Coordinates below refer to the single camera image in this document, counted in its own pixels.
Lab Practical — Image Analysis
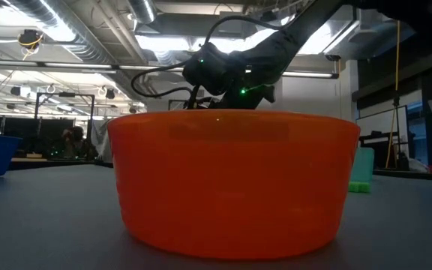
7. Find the long ceiling light bar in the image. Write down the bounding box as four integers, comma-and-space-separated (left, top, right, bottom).
0, 58, 339, 80

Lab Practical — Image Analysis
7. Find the person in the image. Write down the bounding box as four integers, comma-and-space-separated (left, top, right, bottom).
60, 126, 92, 161

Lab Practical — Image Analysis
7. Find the orange round plastic bowl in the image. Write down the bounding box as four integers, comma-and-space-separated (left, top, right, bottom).
106, 109, 362, 260

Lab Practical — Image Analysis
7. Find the silver round ventilation duct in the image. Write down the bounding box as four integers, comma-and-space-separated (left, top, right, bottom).
127, 0, 158, 25

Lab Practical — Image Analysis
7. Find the black background camera frame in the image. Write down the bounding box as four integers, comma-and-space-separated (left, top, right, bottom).
167, 98, 224, 113

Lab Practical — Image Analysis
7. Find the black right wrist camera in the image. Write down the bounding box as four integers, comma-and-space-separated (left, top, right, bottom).
181, 41, 239, 97

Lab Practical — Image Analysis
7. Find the teal rectangular plastic bin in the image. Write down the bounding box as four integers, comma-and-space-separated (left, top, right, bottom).
349, 147, 376, 184

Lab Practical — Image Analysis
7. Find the grey ceiling ventilation unit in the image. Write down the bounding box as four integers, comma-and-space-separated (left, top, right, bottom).
218, 10, 258, 38

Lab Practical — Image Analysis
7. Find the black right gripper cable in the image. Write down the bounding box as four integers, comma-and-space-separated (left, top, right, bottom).
130, 14, 283, 110

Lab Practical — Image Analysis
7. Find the ceiling cable reel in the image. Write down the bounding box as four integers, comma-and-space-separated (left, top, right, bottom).
16, 28, 45, 53

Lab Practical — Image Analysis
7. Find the black robot station frame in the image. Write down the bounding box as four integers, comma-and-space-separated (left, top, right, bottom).
34, 91, 96, 163

